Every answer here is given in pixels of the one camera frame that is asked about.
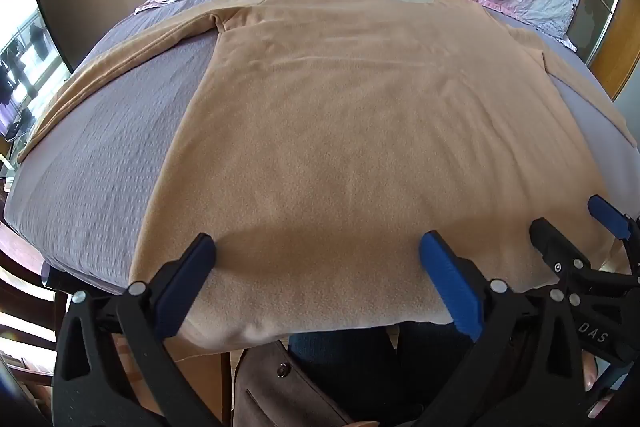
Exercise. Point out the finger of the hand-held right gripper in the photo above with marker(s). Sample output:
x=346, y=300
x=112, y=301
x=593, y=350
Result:
x=560, y=249
x=607, y=213

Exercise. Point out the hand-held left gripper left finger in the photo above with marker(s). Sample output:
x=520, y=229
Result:
x=186, y=287

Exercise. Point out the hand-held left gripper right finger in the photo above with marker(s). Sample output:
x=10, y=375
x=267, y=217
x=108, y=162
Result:
x=450, y=287

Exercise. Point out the tan fleece long-sleeved shirt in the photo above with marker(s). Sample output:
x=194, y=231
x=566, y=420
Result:
x=350, y=132

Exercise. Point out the dark hanging clothes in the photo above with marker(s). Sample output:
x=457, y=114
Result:
x=17, y=67

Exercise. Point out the person's right hand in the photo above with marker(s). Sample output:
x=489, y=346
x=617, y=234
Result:
x=591, y=374

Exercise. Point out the person's dark blue pants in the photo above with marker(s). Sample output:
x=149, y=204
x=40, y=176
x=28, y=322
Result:
x=350, y=357

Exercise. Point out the person's brown jacket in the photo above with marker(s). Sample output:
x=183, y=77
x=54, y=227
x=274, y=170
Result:
x=280, y=399

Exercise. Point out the grey-purple bed sheet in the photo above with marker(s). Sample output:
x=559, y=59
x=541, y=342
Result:
x=115, y=147

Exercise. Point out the wooden headboard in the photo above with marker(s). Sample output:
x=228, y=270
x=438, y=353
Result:
x=622, y=52

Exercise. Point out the wooden bed frame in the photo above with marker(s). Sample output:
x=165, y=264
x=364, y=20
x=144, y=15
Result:
x=30, y=287

